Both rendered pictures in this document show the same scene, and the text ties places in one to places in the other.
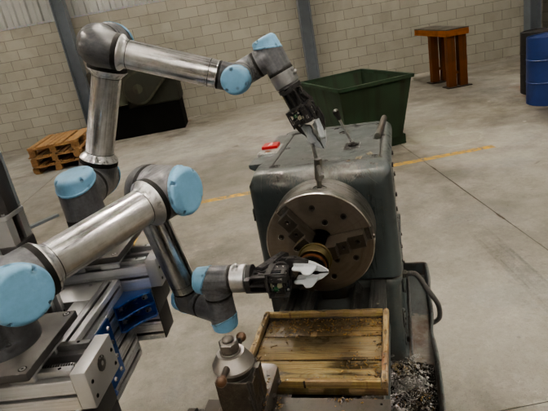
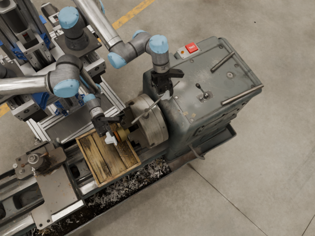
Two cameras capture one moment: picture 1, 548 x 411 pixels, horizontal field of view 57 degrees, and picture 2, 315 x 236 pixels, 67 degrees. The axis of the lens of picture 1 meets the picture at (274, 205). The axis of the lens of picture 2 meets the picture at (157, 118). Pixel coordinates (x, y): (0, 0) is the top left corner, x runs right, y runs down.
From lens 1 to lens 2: 1.33 m
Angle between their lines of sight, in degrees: 53
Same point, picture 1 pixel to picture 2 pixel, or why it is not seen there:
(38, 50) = not seen: outside the picture
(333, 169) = (169, 107)
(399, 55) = not seen: outside the picture
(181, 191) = (60, 92)
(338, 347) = (111, 158)
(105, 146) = not seen: hidden behind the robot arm
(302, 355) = (101, 148)
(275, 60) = (153, 58)
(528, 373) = (239, 187)
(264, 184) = (146, 80)
